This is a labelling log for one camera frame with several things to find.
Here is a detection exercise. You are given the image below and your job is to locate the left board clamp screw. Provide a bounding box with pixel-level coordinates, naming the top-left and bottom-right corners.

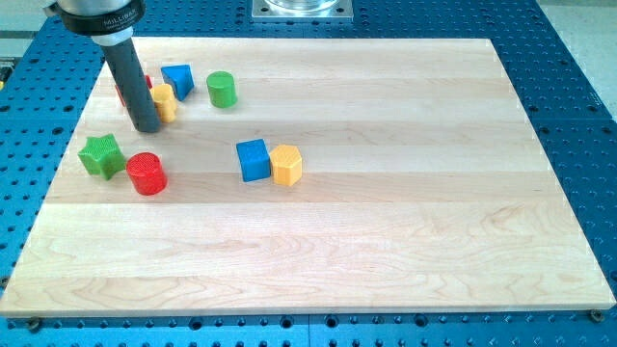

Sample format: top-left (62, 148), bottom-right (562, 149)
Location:
top-left (24, 317), bottom-right (42, 334)

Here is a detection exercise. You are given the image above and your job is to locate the board clamp screw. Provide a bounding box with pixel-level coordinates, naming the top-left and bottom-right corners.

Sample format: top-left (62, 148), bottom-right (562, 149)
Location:
top-left (588, 309), bottom-right (604, 323)
top-left (24, 317), bottom-right (42, 334)

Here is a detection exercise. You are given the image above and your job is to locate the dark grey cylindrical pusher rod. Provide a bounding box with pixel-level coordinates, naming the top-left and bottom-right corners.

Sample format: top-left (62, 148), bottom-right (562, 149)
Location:
top-left (102, 39), bottom-right (161, 133)

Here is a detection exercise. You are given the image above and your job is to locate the green cylinder block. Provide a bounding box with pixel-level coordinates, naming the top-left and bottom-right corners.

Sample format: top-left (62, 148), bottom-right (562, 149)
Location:
top-left (206, 71), bottom-right (237, 108)

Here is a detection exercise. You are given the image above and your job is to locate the red block behind rod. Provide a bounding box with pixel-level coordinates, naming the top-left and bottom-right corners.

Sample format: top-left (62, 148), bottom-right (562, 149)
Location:
top-left (115, 74), bottom-right (153, 108)

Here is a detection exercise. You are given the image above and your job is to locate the green star block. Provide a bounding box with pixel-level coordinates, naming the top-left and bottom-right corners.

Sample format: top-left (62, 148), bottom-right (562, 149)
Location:
top-left (78, 134), bottom-right (126, 180)

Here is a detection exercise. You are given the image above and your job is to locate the yellow heart block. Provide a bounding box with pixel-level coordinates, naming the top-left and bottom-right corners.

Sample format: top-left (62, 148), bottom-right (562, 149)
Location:
top-left (150, 84), bottom-right (177, 123)

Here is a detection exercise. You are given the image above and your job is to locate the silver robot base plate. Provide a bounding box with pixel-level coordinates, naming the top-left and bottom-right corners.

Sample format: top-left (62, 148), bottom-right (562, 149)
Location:
top-left (251, 0), bottom-right (354, 20)

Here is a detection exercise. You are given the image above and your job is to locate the blue cube block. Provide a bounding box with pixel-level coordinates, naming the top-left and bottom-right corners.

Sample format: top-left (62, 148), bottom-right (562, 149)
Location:
top-left (236, 139), bottom-right (271, 182)

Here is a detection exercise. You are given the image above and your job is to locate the light wooden board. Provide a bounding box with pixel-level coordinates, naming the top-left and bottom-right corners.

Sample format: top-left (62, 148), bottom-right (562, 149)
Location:
top-left (1, 38), bottom-right (615, 317)

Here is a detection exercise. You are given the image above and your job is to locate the yellow hexagon block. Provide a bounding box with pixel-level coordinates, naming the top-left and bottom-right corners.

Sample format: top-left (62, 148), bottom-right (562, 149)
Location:
top-left (270, 145), bottom-right (303, 186)

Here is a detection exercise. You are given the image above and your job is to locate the red cylinder block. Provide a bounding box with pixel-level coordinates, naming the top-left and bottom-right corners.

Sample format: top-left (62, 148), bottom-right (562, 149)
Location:
top-left (126, 152), bottom-right (168, 196)

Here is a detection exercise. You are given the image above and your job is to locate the blue triangle block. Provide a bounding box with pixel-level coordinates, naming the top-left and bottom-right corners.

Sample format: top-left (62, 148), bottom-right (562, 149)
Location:
top-left (161, 65), bottom-right (195, 101)

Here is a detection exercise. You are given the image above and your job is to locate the right board clamp screw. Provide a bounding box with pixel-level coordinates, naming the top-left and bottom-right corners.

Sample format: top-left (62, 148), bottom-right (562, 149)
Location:
top-left (588, 309), bottom-right (604, 323)

